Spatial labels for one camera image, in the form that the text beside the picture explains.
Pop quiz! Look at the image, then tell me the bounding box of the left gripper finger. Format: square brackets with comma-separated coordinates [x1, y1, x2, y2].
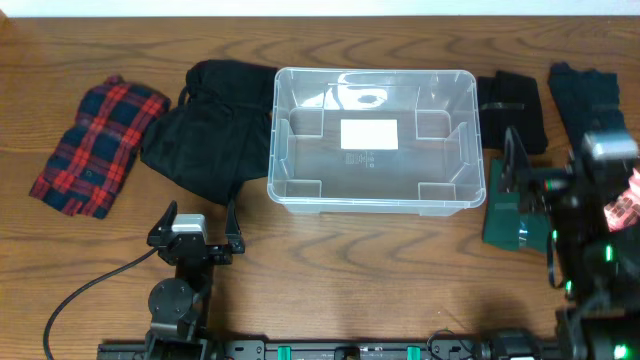
[148, 200, 178, 240]
[225, 200, 242, 245]

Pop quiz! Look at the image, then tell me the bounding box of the pink printed t-shirt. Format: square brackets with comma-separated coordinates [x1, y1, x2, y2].
[604, 170, 640, 232]

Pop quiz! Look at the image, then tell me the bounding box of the green taped garment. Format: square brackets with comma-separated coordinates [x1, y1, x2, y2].
[482, 159, 551, 254]

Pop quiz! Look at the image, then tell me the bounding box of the black taped garment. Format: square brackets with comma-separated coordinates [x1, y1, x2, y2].
[477, 71, 548, 155]

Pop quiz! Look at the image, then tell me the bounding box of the clear plastic storage bin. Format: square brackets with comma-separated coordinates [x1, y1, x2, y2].
[267, 67, 487, 216]

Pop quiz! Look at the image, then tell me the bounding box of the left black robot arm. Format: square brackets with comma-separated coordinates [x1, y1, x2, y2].
[144, 201, 245, 360]

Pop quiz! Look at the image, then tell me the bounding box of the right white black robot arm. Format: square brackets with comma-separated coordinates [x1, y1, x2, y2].
[499, 127, 639, 359]

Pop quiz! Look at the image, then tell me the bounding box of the large black folded garment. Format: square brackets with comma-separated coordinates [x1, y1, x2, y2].
[141, 60, 277, 205]

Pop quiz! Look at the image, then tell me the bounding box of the dark navy folded garment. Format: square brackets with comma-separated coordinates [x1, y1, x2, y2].
[548, 62, 626, 152]

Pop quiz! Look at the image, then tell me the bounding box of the red navy plaid shirt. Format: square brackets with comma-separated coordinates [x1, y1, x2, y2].
[29, 75, 171, 219]

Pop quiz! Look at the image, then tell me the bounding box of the white label in bin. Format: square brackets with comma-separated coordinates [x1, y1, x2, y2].
[340, 119, 399, 150]

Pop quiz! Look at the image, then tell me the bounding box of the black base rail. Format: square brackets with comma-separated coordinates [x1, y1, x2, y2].
[96, 338, 561, 360]

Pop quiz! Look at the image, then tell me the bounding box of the left black cable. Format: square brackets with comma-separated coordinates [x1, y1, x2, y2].
[42, 245, 160, 360]

